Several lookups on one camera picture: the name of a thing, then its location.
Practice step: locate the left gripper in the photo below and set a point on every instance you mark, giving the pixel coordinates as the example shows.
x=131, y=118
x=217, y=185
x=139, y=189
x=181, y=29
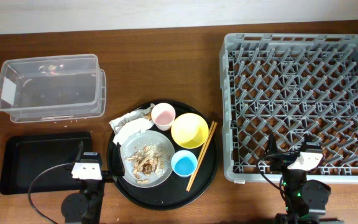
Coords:
x=117, y=165

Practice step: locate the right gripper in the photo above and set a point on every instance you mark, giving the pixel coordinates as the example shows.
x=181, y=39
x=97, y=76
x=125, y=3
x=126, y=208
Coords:
x=273, y=150

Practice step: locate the white napkin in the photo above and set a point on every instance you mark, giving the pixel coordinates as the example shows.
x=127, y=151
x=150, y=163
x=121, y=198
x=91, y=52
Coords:
x=137, y=121

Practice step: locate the wooden chopstick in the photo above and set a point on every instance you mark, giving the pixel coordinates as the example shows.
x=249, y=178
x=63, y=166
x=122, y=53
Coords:
x=204, y=154
x=200, y=157

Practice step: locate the small blue cup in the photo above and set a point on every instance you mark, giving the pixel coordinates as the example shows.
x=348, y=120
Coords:
x=184, y=163

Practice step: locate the yellow bowl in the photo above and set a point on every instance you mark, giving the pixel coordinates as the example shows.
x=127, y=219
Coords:
x=189, y=130

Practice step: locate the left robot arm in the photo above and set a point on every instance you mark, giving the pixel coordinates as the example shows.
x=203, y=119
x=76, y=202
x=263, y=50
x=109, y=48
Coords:
x=85, y=205

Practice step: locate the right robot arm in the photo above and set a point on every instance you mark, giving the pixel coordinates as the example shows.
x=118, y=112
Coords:
x=305, y=199

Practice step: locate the grey dishwasher rack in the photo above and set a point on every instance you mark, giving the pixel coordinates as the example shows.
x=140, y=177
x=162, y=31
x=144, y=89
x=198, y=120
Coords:
x=291, y=85

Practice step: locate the clear plastic waste bin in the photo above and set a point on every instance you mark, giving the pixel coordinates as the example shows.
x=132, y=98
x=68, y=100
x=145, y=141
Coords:
x=53, y=88

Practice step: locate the grey plate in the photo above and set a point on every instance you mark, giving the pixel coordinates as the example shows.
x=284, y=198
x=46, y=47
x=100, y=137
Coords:
x=138, y=140

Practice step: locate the food scraps on plate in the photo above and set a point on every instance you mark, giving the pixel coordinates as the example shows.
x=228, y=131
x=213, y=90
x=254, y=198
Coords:
x=148, y=161

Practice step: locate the pink cup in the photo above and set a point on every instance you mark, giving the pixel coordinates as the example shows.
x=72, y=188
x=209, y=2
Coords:
x=163, y=116

